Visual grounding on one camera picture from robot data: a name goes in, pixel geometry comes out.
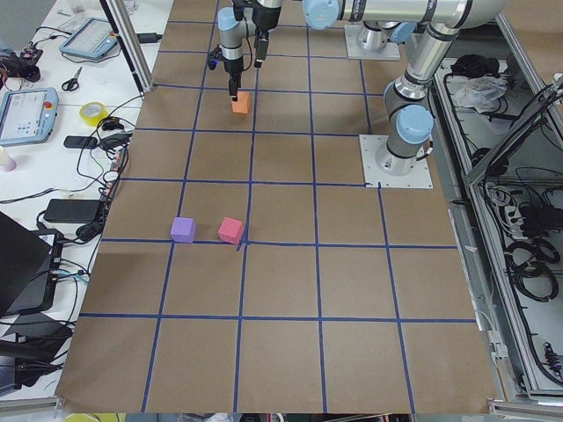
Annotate purple foam block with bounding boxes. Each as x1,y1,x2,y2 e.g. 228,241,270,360
170,216,196,244

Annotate red foam block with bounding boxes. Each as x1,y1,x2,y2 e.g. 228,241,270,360
218,216,245,244

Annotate orange foam block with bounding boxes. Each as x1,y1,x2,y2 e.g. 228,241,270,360
231,91,251,115

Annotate blue teach pendant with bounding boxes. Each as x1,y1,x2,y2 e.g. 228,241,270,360
1,87,59,147
59,18,118,62

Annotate black scissors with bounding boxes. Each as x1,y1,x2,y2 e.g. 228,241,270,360
61,67,83,92

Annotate black laptop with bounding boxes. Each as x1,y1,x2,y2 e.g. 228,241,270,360
1,214,62,317

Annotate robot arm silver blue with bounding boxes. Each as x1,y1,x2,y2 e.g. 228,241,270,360
303,1,507,175
208,0,282,102

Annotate yellow tape roll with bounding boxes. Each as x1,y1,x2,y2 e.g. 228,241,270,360
79,101,109,127

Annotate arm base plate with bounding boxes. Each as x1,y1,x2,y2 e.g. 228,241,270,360
344,23,400,61
359,135,433,189

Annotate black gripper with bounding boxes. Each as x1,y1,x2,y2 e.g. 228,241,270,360
223,57,243,102
252,0,282,69

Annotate black phone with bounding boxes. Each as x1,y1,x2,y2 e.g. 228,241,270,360
63,135,99,149

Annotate black power adapter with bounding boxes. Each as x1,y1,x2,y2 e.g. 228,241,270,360
44,199,101,223

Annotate aluminium frame post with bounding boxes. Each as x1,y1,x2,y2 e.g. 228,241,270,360
99,0,153,94

